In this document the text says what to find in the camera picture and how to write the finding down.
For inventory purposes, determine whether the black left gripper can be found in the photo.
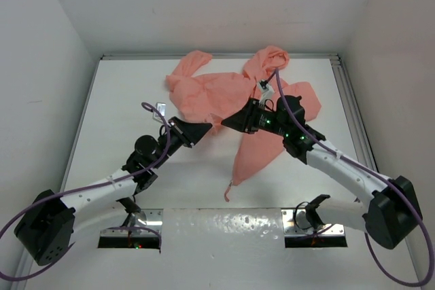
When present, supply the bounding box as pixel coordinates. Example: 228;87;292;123
151;115;211;168

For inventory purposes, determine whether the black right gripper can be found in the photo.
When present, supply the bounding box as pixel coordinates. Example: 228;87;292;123
222;97;289;137

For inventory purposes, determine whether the salmon pink hooded jacket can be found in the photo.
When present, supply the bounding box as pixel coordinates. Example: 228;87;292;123
166;46;321;187

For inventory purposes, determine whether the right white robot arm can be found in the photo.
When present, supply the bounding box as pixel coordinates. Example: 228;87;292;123
222;96;422;249

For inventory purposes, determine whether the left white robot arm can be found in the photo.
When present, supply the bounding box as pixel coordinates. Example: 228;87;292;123
14;117;212;266

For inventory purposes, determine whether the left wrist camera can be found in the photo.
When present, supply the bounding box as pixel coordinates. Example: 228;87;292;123
153;102;167;122

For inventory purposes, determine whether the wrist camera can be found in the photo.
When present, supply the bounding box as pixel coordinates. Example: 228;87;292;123
258;79;275;106
153;102;167;122

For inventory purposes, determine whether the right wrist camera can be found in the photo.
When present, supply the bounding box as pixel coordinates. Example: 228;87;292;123
258;79;275;106

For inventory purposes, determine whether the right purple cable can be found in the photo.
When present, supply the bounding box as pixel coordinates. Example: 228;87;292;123
274;69;428;287

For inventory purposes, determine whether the metal base rail plate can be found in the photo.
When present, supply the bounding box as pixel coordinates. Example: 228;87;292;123
100;208;345;241

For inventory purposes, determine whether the aluminium frame rail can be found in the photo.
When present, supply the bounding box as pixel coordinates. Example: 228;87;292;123
100;53;377;170

